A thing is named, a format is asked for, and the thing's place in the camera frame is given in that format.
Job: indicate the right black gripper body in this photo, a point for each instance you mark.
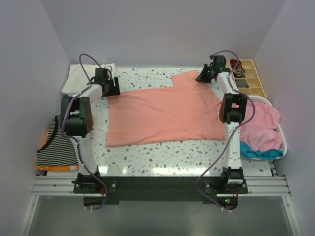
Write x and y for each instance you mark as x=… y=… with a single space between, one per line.
x=205 y=75

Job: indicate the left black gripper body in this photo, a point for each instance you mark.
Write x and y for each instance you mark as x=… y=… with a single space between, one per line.
x=109 y=78

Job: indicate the salmon pink t shirt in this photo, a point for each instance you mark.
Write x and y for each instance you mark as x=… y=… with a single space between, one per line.
x=188 y=110

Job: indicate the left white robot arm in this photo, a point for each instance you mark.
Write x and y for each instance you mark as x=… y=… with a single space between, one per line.
x=77 y=124

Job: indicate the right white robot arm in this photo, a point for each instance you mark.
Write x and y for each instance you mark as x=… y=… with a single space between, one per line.
x=231 y=114

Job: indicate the folded white t shirt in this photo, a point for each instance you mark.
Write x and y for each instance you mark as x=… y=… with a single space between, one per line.
x=77 y=79

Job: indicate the rolled dark socks in organizer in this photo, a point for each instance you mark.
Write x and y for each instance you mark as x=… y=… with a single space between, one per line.
x=239 y=71

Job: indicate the wooden compartment organizer box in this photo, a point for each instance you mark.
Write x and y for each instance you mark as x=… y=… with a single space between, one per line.
x=250 y=84

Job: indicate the white laundry basket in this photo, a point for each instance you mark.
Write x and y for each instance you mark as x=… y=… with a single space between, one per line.
x=258 y=99

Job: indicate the light pink garment in basket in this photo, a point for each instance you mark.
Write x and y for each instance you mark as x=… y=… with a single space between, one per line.
x=260 y=133

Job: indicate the black white striped shirt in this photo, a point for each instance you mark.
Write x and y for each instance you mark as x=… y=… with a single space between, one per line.
x=57 y=151

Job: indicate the blue garment in basket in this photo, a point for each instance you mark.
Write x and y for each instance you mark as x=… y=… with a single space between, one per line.
x=272 y=154

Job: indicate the folded orange t shirt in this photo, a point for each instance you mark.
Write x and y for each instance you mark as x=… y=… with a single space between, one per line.
x=56 y=169

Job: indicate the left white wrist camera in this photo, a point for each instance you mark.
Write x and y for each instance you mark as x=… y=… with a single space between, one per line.
x=110 y=67

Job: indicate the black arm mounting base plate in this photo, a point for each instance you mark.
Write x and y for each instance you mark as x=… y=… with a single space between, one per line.
x=113 y=190

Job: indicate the aluminium rail frame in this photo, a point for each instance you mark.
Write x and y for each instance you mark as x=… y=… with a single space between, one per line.
x=257 y=186

